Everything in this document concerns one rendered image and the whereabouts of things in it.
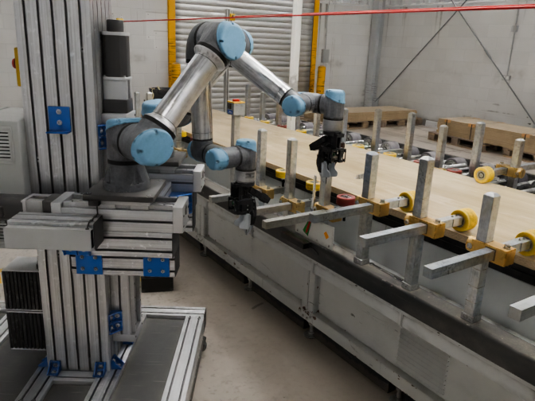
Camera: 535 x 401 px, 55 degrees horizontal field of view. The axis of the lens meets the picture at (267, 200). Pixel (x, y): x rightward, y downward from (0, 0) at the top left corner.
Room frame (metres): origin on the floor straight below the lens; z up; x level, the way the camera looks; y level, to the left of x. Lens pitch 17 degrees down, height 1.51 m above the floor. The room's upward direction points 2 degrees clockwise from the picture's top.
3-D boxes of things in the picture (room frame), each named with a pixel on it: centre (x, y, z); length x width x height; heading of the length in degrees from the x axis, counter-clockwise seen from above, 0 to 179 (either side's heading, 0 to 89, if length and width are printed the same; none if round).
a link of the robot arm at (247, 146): (1.82, 0.09, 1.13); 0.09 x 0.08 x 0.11; 133
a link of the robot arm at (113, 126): (1.64, 0.47, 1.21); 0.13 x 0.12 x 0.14; 43
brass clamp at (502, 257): (1.45, -0.68, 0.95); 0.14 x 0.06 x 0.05; 34
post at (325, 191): (2.09, -0.24, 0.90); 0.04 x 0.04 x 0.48; 34
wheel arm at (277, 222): (1.99, -0.17, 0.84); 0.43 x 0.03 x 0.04; 124
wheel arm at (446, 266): (1.40, -0.64, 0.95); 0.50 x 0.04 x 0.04; 124
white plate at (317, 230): (2.10, -0.20, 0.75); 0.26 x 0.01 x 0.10; 34
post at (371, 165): (1.88, -0.38, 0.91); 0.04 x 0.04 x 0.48; 34
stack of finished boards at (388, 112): (10.64, -1.87, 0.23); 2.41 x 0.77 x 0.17; 123
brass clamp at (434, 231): (1.65, -0.54, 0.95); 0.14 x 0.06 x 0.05; 34
